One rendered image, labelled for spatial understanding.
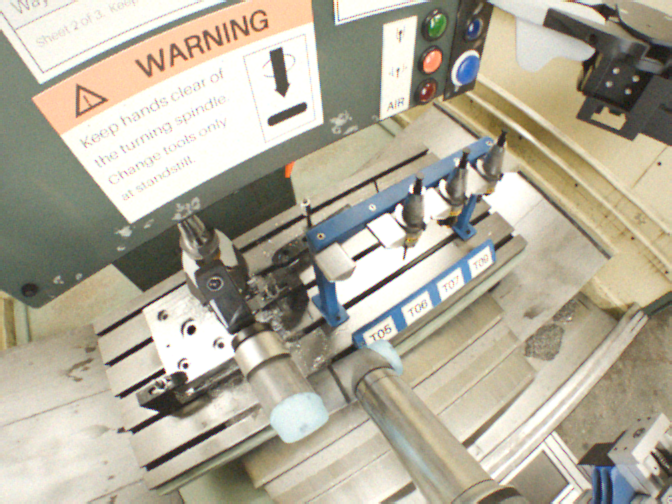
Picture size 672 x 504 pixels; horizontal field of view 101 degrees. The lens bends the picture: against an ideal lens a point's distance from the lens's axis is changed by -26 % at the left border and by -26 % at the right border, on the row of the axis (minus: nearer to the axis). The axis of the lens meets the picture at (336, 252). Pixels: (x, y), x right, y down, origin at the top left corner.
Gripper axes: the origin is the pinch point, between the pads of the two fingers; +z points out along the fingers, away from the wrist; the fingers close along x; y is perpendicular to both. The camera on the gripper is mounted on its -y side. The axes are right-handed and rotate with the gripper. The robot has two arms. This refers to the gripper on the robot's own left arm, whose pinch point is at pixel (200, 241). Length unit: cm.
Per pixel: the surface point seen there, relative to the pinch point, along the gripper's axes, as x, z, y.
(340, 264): 18.4, -15.0, 4.3
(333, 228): 21.0, -8.9, 3.3
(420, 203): 34.1, -15.7, -1.4
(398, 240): 29.2, -16.7, 4.3
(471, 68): 29.3, -22.3, -32.2
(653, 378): 153, -117, 125
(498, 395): 46, -54, 54
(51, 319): -82, 62, 69
